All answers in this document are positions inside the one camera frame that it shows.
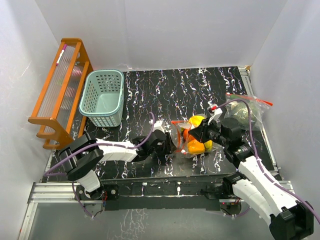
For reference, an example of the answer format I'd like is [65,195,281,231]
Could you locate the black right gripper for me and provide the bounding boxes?
[188,117,229,148]

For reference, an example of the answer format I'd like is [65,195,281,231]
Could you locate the fake yellow bell pepper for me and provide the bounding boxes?
[187,139,206,155]

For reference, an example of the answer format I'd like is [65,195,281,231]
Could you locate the fake orange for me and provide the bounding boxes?
[183,129,195,143]

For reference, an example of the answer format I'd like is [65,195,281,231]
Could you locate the clear zip bag with fruit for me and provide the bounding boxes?
[170,114,219,158]

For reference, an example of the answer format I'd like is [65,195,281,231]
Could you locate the fake banana bunch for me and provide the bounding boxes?
[189,115,213,153]

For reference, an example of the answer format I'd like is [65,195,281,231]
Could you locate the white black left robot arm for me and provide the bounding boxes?
[58,129,177,200]

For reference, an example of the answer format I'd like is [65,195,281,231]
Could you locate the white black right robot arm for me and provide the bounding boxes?
[188,117,314,240]

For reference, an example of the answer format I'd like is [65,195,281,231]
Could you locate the clear zip bag with vegetables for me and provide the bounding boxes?
[224,92,273,131]

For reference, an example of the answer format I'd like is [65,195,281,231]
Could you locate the teal plastic basket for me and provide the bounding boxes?
[78,69,125,128]

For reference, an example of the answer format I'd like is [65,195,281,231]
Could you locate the orange wooden rack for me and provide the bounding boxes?
[28,38,93,150]

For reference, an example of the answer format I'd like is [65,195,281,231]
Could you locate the pink white marker pen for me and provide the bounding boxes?
[56,44,67,66]

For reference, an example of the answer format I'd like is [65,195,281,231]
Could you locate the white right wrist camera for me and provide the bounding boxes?
[207,104,223,124]

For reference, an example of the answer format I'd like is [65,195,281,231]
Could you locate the aluminium frame rail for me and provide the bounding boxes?
[18,180,307,240]

